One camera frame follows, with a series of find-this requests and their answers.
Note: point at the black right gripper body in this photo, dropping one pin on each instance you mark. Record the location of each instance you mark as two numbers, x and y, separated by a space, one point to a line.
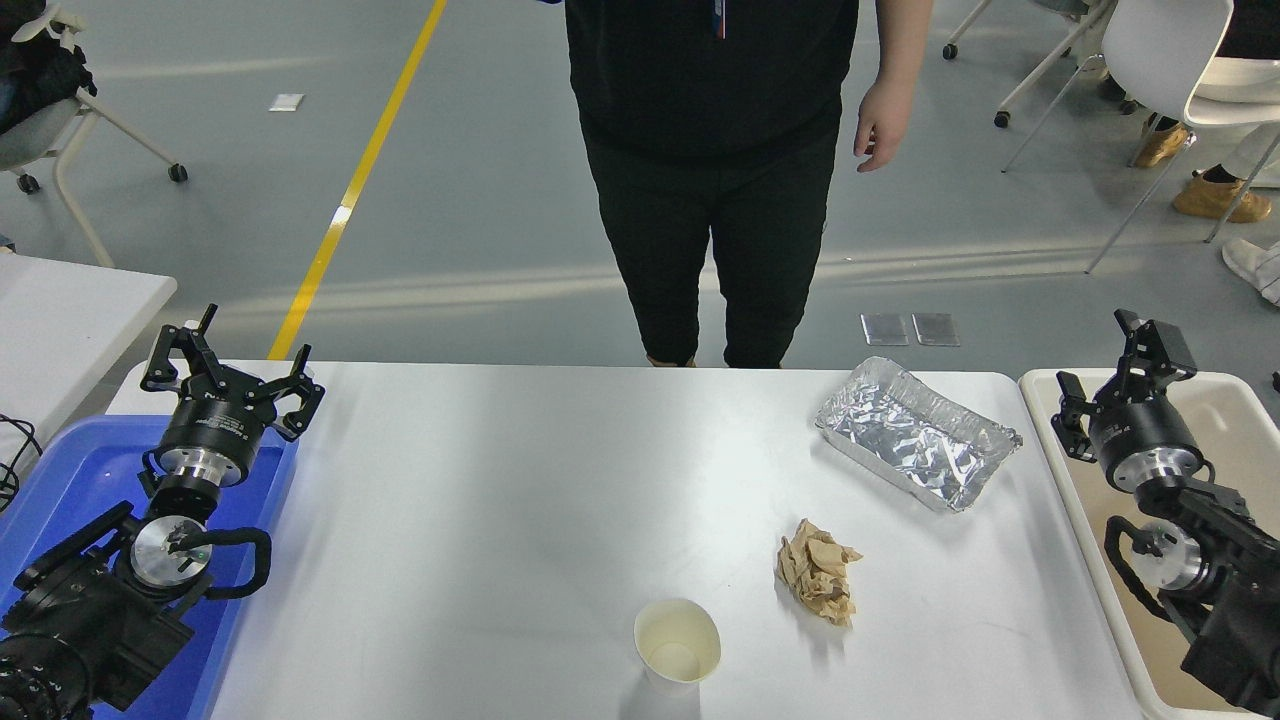
1145 430

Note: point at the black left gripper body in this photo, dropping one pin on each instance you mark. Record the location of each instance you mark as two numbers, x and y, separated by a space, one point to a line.
210 425

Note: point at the silver foil tray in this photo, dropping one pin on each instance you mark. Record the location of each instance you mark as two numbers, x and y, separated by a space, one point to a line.
900 440

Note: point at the white paper cup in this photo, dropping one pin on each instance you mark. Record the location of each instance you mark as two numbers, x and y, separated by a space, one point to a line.
690 625

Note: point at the person's left forearm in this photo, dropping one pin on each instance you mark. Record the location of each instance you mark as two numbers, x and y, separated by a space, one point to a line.
905 40

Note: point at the person's left hand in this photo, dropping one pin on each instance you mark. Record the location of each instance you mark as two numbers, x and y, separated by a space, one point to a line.
882 120

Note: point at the large pale plastic bin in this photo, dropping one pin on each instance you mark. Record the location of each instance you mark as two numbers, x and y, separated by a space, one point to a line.
1240 420

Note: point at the person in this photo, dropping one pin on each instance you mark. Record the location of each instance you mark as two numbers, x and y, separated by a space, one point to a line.
1255 265
1215 200
700 80

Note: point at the white side table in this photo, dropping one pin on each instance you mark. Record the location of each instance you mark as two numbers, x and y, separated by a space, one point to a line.
60 320

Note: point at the blue plastic tray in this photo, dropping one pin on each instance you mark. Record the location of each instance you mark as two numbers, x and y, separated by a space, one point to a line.
60 480

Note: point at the metal floor plate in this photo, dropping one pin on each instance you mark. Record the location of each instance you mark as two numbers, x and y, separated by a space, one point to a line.
936 329
885 329

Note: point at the white paper scrap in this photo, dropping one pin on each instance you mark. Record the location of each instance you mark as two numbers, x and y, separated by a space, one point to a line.
286 102

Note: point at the white wheeled chair base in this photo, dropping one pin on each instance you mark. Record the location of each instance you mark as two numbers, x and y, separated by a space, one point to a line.
1001 118

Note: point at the crumpled tan paper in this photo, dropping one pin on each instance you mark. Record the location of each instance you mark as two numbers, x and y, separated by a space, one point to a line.
815 575

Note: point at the white shell chair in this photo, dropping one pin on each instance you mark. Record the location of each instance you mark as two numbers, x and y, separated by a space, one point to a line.
1160 50

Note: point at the black jacket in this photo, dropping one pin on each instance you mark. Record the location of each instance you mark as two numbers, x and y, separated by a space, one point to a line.
40 80

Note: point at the grey chair with white frame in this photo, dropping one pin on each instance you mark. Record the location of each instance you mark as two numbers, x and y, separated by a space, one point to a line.
30 140

